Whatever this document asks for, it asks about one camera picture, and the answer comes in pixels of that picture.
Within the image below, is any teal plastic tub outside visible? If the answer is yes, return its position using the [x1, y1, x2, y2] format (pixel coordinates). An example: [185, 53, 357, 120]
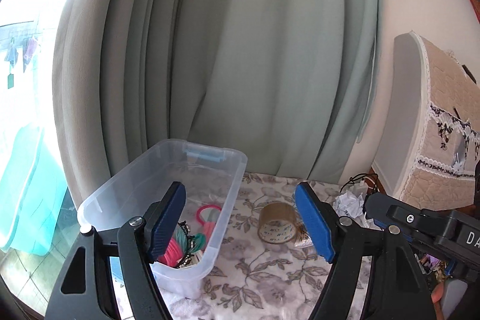
[1, 126, 68, 256]

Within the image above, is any black clover headband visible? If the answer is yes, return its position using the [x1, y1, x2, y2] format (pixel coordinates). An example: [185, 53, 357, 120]
[173, 221, 206, 268]

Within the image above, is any floral table cloth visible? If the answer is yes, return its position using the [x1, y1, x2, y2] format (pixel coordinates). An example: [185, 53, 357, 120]
[163, 173, 330, 319]

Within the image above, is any clear plastic storage bin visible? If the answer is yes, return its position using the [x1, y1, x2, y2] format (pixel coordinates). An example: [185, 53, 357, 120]
[77, 140, 247, 299]

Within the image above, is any black cable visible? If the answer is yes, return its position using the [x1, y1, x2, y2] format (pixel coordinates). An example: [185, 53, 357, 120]
[339, 172, 380, 193]

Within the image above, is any crumpled white paper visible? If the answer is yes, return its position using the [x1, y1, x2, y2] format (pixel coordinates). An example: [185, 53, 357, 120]
[333, 191, 368, 227]

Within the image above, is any beige quilted cover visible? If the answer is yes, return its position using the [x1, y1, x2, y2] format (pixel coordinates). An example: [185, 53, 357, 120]
[396, 32, 479, 210]

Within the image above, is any brown packing tape roll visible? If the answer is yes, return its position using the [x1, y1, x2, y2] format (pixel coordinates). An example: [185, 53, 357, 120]
[257, 202, 298, 244]

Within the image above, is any pink ring toy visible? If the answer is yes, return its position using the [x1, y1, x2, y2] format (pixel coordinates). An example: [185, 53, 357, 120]
[196, 204, 222, 229]

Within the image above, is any person's right hand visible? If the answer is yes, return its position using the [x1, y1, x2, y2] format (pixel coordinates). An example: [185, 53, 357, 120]
[431, 282, 444, 320]

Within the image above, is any grey green curtain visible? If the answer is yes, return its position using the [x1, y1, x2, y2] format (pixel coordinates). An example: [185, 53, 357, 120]
[53, 0, 382, 205]

